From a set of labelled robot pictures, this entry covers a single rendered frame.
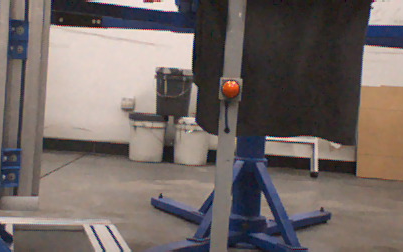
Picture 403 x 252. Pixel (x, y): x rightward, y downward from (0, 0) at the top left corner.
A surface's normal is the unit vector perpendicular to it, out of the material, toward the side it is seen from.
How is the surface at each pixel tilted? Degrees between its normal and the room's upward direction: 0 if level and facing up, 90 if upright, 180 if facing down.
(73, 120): 90
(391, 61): 90
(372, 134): 78
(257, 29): 92
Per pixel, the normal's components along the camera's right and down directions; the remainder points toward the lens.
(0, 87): 0.22, 0.07
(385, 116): -0.01, -0.16
